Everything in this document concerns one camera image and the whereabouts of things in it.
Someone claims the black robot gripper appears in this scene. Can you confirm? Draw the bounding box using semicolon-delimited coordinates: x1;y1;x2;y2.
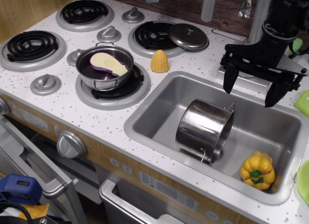
221;27;309;108

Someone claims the green toy behind arm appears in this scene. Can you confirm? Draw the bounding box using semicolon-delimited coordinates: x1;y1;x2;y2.
285;38;303;58

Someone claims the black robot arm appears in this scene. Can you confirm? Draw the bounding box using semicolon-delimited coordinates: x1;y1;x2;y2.
220;0;309;108

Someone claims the tall steel pot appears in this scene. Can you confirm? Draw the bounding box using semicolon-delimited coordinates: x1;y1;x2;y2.
175;99;236;165

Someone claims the steel pot lid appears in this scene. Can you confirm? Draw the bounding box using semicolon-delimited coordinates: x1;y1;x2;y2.
168;23;210;51

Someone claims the grey toy sink basin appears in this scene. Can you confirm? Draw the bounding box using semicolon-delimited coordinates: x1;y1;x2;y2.
124;71;309;205

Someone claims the shallow steel pot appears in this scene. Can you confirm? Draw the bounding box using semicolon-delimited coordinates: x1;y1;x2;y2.
76;45;134;91

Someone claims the grey stove knob behind pot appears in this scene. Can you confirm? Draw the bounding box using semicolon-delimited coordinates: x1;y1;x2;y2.
67;49;84;67

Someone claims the green toy plate upper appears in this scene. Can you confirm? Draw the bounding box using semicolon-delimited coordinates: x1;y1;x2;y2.
295;90;309;118

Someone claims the green toy plate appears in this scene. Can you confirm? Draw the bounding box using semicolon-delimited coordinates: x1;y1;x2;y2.
295;90;309;118
296;160;309;205

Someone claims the grey toy faucet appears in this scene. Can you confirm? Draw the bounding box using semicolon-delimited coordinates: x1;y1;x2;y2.
201;0;271;45

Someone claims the yellow toy bell pepper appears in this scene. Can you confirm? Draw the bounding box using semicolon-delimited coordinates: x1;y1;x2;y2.
240;151;276;191

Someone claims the yellow toy corn cob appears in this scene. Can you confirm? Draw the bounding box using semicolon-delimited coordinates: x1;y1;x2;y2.
150;50;169;73

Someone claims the green toy plate lower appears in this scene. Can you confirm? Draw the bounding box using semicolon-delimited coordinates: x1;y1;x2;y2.
296;160;309;205

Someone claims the back right stove burner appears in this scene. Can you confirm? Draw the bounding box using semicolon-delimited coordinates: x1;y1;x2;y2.
128;21;186;58

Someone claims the stove burner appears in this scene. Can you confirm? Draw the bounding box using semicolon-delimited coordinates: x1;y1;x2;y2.
75;63;151;111
56;0;114;32
128;21;186;58
0;30;67;72

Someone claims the front stove burner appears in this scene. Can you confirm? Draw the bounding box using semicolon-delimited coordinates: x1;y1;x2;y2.
75;63;151;111

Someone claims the grey stove knob top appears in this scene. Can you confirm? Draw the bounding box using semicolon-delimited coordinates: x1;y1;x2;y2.
122;7;145;24

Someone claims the grey stove knob middle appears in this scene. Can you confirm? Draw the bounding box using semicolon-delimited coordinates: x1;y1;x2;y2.
97;26;122;43

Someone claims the toy eggplant half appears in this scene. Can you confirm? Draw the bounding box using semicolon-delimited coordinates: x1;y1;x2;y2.
89;53;128;76

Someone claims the back left stove burner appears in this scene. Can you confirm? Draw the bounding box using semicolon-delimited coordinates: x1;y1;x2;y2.
56;0;114;32

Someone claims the grey oven dial knob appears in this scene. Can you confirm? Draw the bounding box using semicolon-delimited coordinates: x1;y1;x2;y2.
56;130;87;159

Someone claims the grey stove knob front-left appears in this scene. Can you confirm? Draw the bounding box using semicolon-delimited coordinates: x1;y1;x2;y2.
30;74;62;96

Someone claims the far left stove burner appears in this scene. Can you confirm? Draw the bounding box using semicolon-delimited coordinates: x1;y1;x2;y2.
0;30;67;72

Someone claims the grey dial knob left edge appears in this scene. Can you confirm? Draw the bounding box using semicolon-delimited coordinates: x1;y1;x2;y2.
0;98;11;115

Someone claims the blue clamp tool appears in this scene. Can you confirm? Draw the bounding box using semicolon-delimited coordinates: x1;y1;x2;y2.
0;174;42;205

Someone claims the grey dishwasher door handle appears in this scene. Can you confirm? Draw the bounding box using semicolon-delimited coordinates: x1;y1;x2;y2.
99;179;181;224

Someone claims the grey oven door handle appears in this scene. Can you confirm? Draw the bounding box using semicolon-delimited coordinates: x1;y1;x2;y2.
0;115;78;200

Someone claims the black cable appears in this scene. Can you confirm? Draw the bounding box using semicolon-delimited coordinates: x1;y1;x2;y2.
0;200;32;222

